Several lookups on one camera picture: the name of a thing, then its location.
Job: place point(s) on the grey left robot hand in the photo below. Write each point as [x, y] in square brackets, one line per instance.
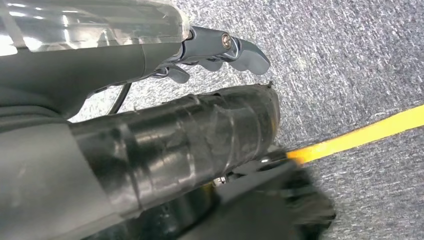
[159, 145]

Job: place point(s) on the black robot body part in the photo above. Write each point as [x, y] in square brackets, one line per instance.
[258, 212]

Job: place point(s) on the yellow floor tape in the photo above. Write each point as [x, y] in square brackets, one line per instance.
[361, 136]

